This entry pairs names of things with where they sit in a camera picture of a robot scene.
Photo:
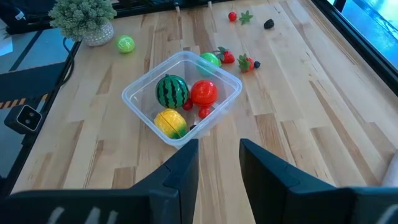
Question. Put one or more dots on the red strawberry toy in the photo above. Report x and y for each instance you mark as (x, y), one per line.
(227, 56)
(245, 63)

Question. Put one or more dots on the small round red toy fruit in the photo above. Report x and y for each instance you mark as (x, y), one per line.
(232, 16)

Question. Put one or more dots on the green apple toy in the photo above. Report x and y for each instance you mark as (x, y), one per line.
(213, 57)

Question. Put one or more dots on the large red tomato toy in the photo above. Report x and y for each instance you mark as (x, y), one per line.
(204, 92)

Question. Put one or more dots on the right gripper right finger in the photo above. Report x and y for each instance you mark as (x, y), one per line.
(273, 193)

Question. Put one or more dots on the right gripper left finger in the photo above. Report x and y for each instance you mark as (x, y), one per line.
(180, 186)

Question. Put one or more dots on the small dark berry toy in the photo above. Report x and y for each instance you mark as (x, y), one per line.
(192, 127)

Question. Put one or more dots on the black table-level camera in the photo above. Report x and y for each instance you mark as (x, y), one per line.
(28, 117)

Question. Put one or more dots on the small dark blueberry toy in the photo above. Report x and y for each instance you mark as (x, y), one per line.
(257, 64)

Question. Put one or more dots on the striped green watermelon toy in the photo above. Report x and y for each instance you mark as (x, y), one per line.
(172, 91)

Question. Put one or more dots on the green star leaf piece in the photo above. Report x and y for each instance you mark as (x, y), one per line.
(245, 17)

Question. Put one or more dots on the artificial green potted plant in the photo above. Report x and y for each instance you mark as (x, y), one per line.
(82, 20)

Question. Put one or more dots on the black blackberry toy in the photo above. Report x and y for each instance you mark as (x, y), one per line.
(269, 24)

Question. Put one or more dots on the pale pink folded towel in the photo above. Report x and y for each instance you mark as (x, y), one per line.
(391, 171)

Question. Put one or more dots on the lime green ball toy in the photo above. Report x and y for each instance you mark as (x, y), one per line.
(125, 43)

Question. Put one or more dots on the clear plastic container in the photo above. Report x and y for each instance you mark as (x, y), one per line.
(143, 96)

